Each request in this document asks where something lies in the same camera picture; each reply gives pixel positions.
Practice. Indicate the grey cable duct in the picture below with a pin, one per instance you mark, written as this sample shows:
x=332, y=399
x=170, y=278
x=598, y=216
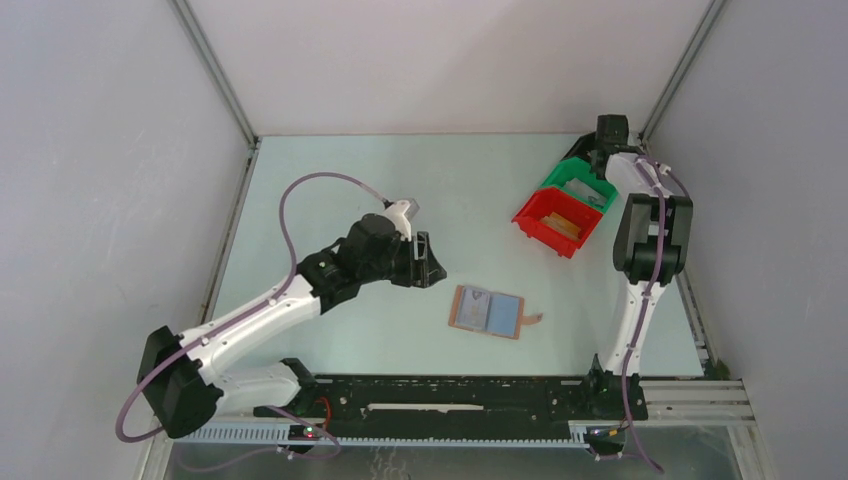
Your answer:
x=285, y=434

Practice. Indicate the black plastic bin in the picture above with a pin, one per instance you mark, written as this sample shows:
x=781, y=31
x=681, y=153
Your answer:
x=582, y=148

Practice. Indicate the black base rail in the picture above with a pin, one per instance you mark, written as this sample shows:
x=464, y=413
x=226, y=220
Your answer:
x=463, y=406

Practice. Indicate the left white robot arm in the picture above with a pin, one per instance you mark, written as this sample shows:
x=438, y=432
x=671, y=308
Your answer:
x=188, y=378

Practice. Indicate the red plastic bin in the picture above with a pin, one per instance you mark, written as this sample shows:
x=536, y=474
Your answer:
x=551, y=199

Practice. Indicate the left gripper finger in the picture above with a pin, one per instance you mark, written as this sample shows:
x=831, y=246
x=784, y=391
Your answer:
x=420, y=249
x=425, y=275

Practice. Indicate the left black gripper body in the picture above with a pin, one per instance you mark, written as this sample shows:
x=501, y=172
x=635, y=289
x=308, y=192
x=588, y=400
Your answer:
x=396, y=266

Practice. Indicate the green plastic bin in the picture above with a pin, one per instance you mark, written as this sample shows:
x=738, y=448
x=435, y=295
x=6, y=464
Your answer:
x=573, y=177

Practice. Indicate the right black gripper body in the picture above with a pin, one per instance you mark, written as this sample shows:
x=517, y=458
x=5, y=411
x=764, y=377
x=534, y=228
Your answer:
x=595, y=170

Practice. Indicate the cards in red bin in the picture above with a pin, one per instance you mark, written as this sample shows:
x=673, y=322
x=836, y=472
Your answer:
x=562, y=225

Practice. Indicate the silver white credit card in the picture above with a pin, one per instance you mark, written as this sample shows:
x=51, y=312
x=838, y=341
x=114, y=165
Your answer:
x=473, y=308

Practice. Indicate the brown leather card holder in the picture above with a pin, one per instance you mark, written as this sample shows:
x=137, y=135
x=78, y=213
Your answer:
x=491, y=313

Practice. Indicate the cards in green bin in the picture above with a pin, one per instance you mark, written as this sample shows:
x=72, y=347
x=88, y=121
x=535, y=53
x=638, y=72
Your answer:
x=586, y=193

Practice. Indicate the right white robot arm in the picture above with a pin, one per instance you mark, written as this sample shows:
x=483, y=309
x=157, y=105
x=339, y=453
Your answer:
x=650, y=247

